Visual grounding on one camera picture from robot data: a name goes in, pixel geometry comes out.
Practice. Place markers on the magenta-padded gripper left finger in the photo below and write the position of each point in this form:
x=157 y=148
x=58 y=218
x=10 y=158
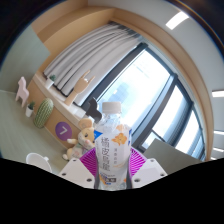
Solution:
x=76 y=170

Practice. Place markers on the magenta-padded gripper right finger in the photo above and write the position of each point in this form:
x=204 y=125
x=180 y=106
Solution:
x=150 y=170

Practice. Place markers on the clear plastic drink bottle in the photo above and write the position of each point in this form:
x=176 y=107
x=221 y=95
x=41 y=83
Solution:
x=112 y=150

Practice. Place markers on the grey-green partition panel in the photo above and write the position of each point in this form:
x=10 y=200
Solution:
x=173 y=156
x=23 y=60

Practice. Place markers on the cream plush mouse toy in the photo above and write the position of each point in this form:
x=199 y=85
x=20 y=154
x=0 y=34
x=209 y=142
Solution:
x=85 y=136

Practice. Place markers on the round purple number sign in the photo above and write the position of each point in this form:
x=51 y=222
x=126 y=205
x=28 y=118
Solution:
x=63 y=130

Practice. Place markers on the black cat-shaped figure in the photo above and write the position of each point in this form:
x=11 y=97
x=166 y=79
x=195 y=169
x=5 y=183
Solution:
x=93 y=110

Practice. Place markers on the tall green plush cactus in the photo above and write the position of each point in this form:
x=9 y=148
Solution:
x=43 y=112

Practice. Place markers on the wooden desk back ledge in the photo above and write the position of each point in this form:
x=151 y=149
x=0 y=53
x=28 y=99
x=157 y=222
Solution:
x=53 y=100

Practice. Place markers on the dark-framed window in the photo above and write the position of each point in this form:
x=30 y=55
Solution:
x=150 y=93

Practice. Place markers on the wooden hand sculpture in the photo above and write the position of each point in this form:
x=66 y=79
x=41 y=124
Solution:
x=78 y=88

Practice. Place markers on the grey pleated curtain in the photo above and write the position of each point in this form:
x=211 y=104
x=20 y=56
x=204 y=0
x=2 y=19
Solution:
x=90 y=56

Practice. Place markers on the ceiling light strips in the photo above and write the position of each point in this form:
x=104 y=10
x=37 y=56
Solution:
x=176 y=20

